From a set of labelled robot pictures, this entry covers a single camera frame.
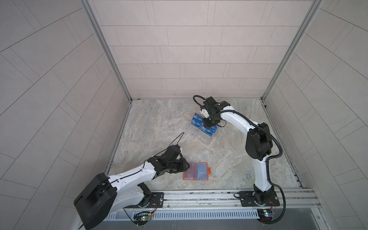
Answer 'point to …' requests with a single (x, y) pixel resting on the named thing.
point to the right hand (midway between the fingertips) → (205, 125)
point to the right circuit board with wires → (265, 215)
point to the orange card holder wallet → (197, 171)
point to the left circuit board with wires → (141, 218)
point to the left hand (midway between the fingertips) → (192, 167)
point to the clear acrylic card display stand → (199, 131)
